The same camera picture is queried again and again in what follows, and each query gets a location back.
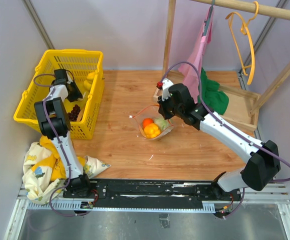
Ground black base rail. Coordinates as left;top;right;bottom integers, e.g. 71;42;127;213
63;178;241;211

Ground yellow plastic basket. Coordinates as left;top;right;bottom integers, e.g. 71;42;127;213
13;49;105;140

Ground yellow bell pepper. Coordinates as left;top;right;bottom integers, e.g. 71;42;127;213
143;123;161;139

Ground green cloth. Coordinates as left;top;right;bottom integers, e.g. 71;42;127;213
200;68;229;115

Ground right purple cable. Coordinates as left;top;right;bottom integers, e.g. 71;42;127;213
159;61;290;182

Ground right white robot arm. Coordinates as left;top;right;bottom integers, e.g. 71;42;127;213
157;78;281;200

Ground purple cable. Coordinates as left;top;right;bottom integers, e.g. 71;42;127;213
33;74;72;191
159;61;290;182

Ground yellow patterned cloth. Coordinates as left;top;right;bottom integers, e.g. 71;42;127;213
22;136;112;206

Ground green cabbage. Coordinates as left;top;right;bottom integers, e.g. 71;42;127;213
153;118;170;131

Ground yellow bananas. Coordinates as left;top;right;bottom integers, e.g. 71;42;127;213
83;72;96;91

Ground wooden clothes rack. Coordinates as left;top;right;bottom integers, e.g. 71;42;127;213
162;0;290;132

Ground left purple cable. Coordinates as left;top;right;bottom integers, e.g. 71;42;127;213
33;74;72;191

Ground orange fruit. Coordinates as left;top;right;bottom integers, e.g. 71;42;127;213
142;118;154;128

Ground grey clothes hanger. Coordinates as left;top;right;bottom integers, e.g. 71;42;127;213
202;0;215;37

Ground brown bread roll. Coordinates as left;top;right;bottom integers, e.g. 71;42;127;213
76;109;85;122

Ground yellow clothes hanger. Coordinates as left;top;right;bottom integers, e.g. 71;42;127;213
225;0;260;86

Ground clear zip bag orange zipper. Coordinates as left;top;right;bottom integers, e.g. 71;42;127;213
129;104;174;140

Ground purple grapes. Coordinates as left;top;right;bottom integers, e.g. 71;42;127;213
67;104;81;122

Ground pink cloth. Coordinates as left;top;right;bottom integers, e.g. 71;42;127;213
178;11;214;103

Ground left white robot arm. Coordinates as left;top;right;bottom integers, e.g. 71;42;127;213
33;68;92;198

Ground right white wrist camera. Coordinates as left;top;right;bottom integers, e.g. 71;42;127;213
156;78;174;101

